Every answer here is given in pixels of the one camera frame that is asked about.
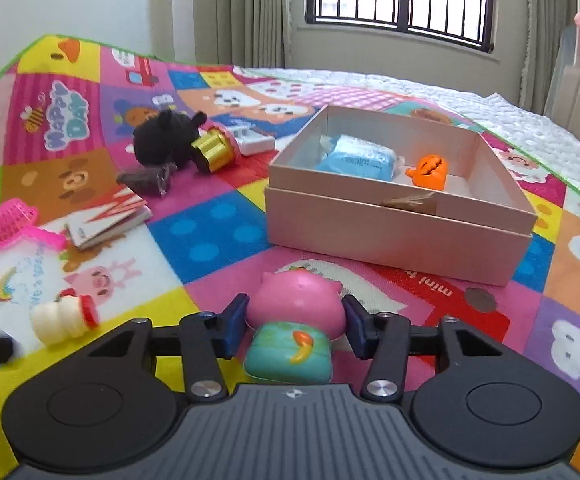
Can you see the pink toy net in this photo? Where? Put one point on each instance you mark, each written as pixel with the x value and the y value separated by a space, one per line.
pixel 12 220

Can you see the beige curtain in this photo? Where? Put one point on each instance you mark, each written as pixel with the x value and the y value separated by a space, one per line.
pixel 240 10
pixel 545 20

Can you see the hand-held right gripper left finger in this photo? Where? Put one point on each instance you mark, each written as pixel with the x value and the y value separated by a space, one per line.
pixel 232 327

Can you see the black plush toy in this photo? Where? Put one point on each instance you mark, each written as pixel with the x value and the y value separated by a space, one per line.
pixel 162 135

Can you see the small red and white book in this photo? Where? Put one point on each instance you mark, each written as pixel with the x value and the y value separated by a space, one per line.
pixel 104 220

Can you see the pink cardboard box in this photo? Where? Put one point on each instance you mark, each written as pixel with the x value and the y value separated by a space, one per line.
pixel 370 240

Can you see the white quilted bedspread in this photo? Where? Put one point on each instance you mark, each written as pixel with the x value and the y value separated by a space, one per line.
pixel 520 115

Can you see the blue wrapped packet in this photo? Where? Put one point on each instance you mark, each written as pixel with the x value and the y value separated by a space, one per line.
pixel 357 157

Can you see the gold toy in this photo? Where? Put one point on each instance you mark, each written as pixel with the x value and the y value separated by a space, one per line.
pixel 212 147

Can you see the brown paper tag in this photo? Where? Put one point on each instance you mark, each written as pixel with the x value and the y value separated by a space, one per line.
pixel 410 204

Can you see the orange toy figure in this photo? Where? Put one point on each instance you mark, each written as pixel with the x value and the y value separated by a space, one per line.
pixel 430 170

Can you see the dark roll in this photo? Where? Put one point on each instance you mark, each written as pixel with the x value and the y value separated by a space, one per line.
pixel 144 179

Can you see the colourful cartoon play mat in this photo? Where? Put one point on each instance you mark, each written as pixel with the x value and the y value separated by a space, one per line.
pixel 209 230

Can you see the pink pig squishy toy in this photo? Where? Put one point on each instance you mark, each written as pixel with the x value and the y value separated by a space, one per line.
pixel 295 305

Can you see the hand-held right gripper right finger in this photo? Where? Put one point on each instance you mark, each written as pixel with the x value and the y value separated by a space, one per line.
pixel 355 332

